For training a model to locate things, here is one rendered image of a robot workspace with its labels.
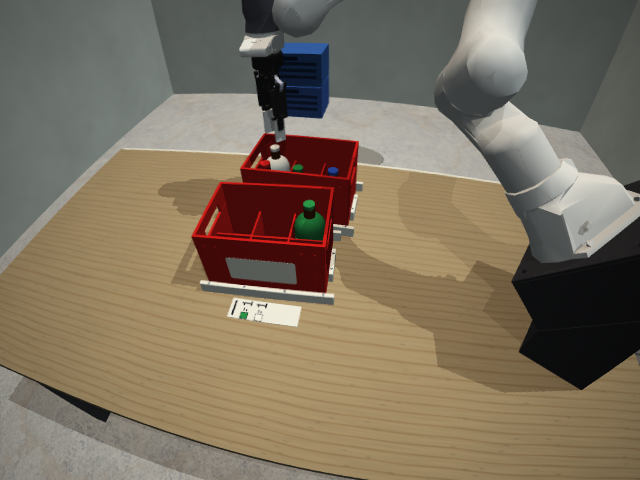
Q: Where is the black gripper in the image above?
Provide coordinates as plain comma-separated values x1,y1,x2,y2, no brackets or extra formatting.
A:
251,50,288,142

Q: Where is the dark red crate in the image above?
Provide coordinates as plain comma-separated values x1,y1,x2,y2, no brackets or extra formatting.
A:
191,182,334,293
240,133,359,226

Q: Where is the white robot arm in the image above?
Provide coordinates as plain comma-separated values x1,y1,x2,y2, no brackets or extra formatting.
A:
239,0,640,263

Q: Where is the white paper strip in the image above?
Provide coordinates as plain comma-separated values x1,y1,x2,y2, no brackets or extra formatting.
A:
227,298,302,327

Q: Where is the white bottle with grey label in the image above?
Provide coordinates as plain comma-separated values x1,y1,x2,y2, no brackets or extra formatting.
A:
267,144,290,172

